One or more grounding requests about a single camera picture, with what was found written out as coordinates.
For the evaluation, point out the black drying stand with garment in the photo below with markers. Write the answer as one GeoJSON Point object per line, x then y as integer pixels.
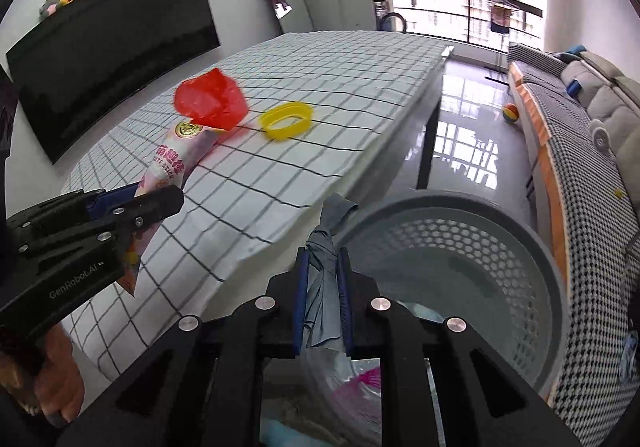
{"type": "Point", "coordinates": [501, 19]}

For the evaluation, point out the striped colourful ball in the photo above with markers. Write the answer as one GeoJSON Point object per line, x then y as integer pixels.
{"type": "Point", "coordinates": [511, 113]}

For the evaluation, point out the pink snack packet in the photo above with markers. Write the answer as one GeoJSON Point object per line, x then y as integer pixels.
{"type": "Point", "coordinates": [170, 162]}

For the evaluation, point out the dark table frame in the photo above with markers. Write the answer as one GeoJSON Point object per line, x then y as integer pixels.
{"type": "Point", "coordinates": [428, 152]}

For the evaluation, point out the white cabinet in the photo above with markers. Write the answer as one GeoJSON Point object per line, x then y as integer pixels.
{"type": "Point", "coordinates": [356, 9]}

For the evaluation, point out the white round device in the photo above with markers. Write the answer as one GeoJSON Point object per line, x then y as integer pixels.
{"type": "Point", "coordinates": [600, 134]}

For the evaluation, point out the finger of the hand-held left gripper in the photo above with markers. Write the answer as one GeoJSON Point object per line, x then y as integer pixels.
{"type": "Point", "coordinates": [160, 204]}
{"type": "Point", "coordinates": [110, 199]}

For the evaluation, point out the pink shuttlecock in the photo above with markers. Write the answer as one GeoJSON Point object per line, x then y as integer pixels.
{"type": "Point", "coordinates": [367, 381]}

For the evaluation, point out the black flat television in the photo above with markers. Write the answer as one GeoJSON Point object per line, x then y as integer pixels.
{"type": "Point", "coordinates": [115, 52]}

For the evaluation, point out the red plastic bag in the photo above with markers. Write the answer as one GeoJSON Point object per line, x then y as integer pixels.
{"type": "Point", "coordinates": [210, 97]}

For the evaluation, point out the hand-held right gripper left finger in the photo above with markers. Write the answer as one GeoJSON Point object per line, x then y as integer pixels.
{"type": "Point", "coordinates": [300, 302]}

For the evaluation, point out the person's left hand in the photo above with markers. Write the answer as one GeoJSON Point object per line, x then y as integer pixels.
{"type": "Point", "coordinates": [62, 377]}

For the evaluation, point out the sofa with houndstooth cover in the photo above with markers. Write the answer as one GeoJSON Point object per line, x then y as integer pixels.
{"type": "Point", "coordinates": [575, 152]}

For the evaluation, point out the grey cloth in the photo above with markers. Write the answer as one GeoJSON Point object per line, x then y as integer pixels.
{"type": "Point", "coordinates": [322, 287]}

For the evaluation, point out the washing machine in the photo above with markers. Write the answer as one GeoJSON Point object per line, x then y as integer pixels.
{"type": "Point", "coordinates": [392, 19]}

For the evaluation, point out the grey perforated plastic basket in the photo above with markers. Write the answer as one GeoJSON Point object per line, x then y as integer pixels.
{"type": "Point", "coordinates": [450, 247]}

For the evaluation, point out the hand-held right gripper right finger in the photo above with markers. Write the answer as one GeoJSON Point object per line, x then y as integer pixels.
{"type": "Point", "coordinates": [346, 302]}

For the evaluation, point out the white checked tablecloth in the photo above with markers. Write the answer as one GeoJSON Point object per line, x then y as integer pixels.
{"type": "Point", "coordinates": [325, 77]}

